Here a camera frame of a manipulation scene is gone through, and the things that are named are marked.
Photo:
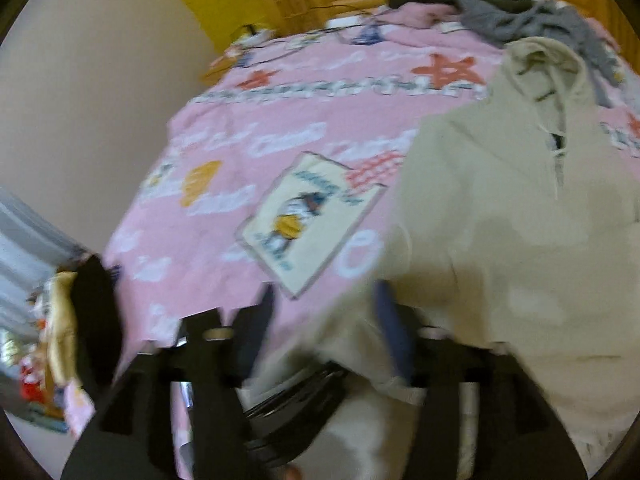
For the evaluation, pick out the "red and white toy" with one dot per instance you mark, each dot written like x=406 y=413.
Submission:
x=32 y=377

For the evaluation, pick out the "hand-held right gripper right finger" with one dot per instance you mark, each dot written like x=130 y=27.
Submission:
x=389 y=320

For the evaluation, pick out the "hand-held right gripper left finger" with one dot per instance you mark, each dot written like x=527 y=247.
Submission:
x=260 y=320

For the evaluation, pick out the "yellow cloth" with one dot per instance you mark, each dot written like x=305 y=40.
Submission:
x=60 y=325

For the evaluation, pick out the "grey hoodie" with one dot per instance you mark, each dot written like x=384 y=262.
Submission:
x=525 y=22

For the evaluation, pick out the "beige hoodie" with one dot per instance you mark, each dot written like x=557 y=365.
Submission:
x=500 y=220

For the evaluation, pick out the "white charger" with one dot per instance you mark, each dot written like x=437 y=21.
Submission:
x=344 y=22

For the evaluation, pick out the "grey curtain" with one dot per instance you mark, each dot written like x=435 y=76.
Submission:
x=30 y=260

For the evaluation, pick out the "pink printed blanket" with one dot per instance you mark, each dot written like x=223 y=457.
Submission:
x=240 y=120

